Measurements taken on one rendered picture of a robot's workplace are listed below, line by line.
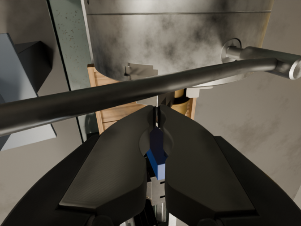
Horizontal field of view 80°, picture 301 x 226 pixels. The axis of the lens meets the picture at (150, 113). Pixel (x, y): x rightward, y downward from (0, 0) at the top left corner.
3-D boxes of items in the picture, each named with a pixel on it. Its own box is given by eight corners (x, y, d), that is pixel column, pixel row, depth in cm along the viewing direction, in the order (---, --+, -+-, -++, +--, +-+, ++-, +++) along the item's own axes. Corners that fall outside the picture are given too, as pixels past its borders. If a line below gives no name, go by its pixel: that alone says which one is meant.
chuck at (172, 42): (79, 13, 41) (104, 15, 16) (195, 11, 52) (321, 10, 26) (86, 54, 46) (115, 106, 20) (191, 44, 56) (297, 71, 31)
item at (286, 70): (224, 40, 26) (313, 56, 16) (220, 56, 27) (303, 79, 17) (211, 40, 25) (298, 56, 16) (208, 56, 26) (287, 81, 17)
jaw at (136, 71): (155, 47, 35) (125, 62, 26) (180, 49, 33) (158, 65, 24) (155, 99, 41) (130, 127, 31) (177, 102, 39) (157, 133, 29)
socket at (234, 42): (228, 36, 26) (243, 38, 23) (222, 59, 27) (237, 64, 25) (209, 36, 24) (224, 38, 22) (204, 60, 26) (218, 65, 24)
